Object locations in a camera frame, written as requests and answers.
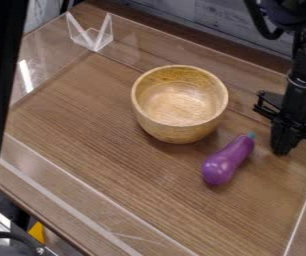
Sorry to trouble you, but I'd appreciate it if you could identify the clear acrylic corner bracket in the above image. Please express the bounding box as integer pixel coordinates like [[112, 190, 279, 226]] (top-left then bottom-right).
[[65, 13, 113, 52]]

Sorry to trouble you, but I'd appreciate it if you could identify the brown wooden bowl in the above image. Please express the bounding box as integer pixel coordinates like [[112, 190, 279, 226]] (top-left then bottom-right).
[[131, 65, 230, 144]]

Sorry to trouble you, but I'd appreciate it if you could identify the purple toy eggplant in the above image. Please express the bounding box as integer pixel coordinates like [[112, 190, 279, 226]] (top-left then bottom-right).
[[201, 133, 256, 185]]

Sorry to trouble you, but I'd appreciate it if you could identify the clear acrylic tray wall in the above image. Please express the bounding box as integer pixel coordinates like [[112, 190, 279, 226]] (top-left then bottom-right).
[[0, 135, 197, 256]]

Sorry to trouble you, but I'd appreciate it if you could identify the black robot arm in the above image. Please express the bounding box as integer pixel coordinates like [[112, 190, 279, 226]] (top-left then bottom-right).
[[244, 0, 306, 155]]

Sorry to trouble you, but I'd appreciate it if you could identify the black cable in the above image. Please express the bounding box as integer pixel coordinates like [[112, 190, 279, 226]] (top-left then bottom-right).
[[0, 229, 40, 256]]

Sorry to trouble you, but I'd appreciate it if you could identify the yellow tag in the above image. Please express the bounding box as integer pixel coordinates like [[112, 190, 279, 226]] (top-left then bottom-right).
[[29, 222, 45, 243]]

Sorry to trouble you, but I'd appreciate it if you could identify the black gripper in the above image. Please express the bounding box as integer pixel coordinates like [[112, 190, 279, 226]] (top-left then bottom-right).
[[254, 72, 306, 156]]

